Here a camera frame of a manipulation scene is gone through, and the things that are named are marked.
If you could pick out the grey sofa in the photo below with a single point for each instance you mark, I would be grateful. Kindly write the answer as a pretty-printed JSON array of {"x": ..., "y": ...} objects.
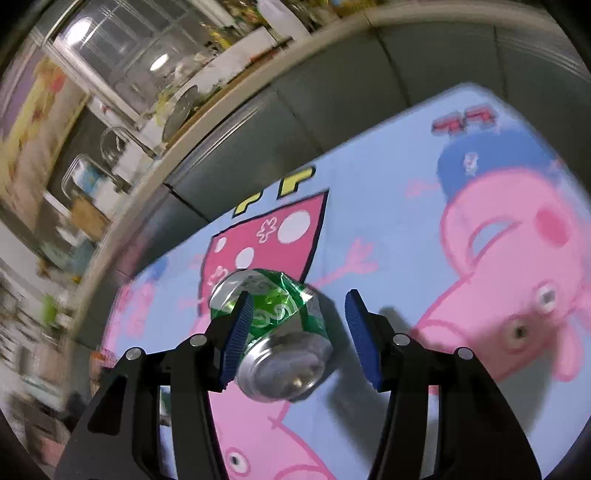
[{"x": 295, "y": 110}]

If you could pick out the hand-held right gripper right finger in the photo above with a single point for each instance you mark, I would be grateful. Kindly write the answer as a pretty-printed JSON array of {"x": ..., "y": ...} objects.
[{"x": 362, "y": 339}]

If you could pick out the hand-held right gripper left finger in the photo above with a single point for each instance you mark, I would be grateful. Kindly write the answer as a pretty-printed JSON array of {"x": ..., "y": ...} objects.
[{"x": 236, "y": 339}]

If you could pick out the clear plastic container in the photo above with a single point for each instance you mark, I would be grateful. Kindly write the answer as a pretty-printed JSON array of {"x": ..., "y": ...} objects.
[{"x": 85, "y": 177}]

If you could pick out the crushed green drink can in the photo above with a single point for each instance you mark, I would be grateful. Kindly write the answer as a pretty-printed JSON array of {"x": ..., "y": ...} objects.
[{"x": 272, "y": 330}]

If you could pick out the blue printed cartoon blanket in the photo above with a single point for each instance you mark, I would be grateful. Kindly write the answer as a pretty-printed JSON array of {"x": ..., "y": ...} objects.
[{"x": 378, "y": 286}]

